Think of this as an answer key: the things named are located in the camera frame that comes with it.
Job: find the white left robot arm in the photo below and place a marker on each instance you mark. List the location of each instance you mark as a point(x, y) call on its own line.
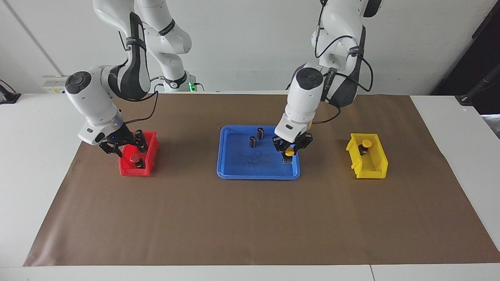
point(304, 97)

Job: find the red push button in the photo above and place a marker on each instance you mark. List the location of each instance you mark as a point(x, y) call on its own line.
point(134, 158)

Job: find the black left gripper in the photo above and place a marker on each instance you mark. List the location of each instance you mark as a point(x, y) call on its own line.
point(293, 143)

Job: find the red plastic bin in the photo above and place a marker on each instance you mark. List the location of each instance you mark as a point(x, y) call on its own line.
point(131, 171)

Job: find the dark panel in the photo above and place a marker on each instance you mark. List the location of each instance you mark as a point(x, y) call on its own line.
point(468, 50)

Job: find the blue plastic tray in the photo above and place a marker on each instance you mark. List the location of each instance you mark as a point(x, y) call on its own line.
point(242, 164)

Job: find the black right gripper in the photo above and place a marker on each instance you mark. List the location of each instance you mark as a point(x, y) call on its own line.
point(117, 139)

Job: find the black cylindrical component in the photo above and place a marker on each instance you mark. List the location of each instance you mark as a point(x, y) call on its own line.
point(260, 133)
point(252, 142)

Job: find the white wall socket box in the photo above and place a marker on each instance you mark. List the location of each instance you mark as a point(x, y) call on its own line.
point(56, 86)

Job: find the yellow plastic bin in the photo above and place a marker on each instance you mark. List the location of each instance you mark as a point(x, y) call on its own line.
point(369, 169)

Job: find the brown paper mat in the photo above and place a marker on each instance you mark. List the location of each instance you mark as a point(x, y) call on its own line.
point(250, 218)

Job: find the black stand leg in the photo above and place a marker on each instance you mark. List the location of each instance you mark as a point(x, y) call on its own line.
point(474, 91)

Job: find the black clamp base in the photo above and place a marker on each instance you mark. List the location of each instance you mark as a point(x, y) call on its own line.
point(8, 96)

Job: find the yellow push button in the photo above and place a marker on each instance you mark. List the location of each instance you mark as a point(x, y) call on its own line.
point(366, 143)
point(289, 153)

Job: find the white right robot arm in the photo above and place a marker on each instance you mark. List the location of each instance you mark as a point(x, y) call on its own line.
point(91, 99)

